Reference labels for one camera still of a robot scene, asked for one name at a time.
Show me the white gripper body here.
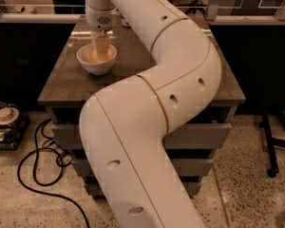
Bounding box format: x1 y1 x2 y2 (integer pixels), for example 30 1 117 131
85 0 117 31

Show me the orange fruit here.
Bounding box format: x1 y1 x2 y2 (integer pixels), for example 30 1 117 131
92 49 112 63

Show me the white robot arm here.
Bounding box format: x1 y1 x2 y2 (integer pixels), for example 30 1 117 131
79 0 221 228

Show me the white ceramic bowl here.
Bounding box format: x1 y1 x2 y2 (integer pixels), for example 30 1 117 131
76 44 117 75

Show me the white soda can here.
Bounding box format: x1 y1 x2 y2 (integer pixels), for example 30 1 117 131
121 15 130 28

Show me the grey drawer cabinet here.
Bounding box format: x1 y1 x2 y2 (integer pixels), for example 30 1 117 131
38 17 245 184

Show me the tan hat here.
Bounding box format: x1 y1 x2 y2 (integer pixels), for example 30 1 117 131
0 107 19 125

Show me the dark patterned box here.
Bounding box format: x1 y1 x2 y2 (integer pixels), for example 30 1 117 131
0 102 30 150

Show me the bottom grey drawer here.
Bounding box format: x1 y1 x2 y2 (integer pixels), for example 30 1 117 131
85 182 201 198

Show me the middle grey drawer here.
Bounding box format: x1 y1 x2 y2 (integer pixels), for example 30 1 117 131
72 159 213 177

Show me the black stand leg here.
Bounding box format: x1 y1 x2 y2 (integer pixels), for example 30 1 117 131
259 114 285 178

